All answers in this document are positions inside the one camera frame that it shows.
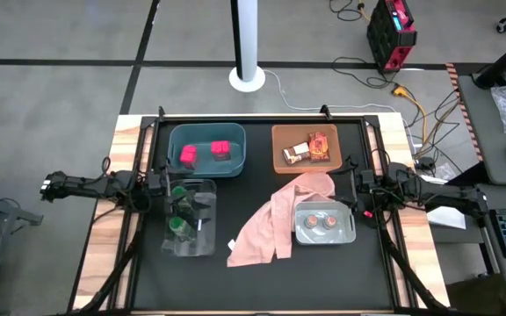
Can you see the cork-lid glass spice jar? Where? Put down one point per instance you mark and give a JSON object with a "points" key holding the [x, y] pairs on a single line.
{"points": [[330, 221], [310, 220]]}

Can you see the teal plastic bin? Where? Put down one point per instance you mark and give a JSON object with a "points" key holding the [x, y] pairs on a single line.
{"points": [[209, 169]]}

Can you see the black metal table frame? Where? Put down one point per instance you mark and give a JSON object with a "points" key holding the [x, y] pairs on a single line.
{"points": [[191, 118]]}

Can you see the orange plastic bin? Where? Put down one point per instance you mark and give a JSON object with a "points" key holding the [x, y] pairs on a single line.
{"points": [[292, 136]]}

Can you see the pink cloth towel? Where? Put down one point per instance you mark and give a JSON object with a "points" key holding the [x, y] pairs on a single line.
{"points": [[270, 228]]}

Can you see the red and black toolbox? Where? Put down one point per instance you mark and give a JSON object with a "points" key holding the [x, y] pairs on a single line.
{"points": [[389, 39]]}

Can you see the brown white snack packet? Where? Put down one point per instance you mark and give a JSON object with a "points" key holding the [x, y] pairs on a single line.
{"points": [[296, 153]]}

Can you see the small red clip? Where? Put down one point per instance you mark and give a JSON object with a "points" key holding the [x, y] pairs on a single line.
{"points": [[367, 213]]}

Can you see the black slanted pole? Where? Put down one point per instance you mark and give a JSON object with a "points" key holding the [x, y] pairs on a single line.
{"points": [[503, 61]]}

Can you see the white paper sheet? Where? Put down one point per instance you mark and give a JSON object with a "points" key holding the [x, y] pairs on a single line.
{"points": [[448, 218]]}

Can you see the striped hazard tape strip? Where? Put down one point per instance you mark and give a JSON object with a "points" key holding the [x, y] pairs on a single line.
{"points": [[455, 83]]}

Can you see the clear plastic bin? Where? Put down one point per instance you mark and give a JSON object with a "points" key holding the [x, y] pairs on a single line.
{"points": [[187, 250]]}

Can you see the black slanted bar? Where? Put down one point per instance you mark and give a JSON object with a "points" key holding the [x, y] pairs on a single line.
{"points": [[472, 175]]}

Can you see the orange spice packet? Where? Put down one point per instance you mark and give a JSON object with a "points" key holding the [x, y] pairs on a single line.
{"points": [[319, 147]]}

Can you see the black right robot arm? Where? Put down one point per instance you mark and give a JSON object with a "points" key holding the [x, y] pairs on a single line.
{"points": [[433, 193]]}

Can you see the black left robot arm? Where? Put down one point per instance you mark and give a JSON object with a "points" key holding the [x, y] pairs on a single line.
{"points": [[86, 186]]}

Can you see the red-lid spice tin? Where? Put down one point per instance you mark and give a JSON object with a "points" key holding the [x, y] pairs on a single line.
{"points": [[221, 150], [188, 155]]}

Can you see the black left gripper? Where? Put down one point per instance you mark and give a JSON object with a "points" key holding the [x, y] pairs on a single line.
{"points": [[158, 184]]}

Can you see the tower fan on round base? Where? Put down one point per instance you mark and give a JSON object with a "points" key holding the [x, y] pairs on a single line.
{"points": [[247, 81]]}

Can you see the white plastic bin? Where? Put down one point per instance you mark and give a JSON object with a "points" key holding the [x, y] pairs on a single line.
{"points": [[323, 237]]}

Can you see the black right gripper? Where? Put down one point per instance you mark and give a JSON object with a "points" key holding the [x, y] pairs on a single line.
{"points": [[367, 186]]}

